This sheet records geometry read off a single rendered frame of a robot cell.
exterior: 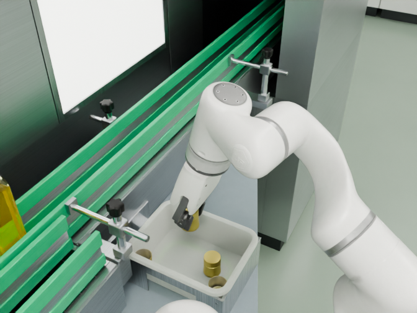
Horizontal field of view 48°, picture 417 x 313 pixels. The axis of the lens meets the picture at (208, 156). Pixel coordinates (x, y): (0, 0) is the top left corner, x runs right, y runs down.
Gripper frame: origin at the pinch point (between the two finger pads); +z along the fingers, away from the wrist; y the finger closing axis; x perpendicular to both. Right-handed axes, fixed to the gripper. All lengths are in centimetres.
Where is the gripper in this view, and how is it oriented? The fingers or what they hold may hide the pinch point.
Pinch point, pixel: (189, 212)
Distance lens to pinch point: 86.4
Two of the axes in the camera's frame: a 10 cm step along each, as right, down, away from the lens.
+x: 8.4, 5.0, -2.0
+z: -2.2, 6.7, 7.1
